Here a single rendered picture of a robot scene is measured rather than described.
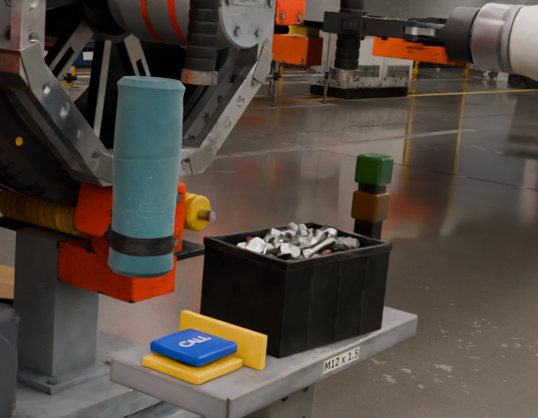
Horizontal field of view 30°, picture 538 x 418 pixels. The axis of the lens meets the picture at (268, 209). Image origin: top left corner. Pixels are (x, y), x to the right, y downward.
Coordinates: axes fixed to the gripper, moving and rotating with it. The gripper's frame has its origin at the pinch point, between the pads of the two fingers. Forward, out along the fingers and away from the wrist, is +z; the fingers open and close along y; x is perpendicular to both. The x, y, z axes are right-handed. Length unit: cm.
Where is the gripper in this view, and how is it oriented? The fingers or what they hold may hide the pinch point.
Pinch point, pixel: (351, 23)
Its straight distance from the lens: 150.1
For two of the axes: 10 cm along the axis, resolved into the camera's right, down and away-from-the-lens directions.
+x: 0.8, -9.8, -2.0
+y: 5.8, -1.2, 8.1
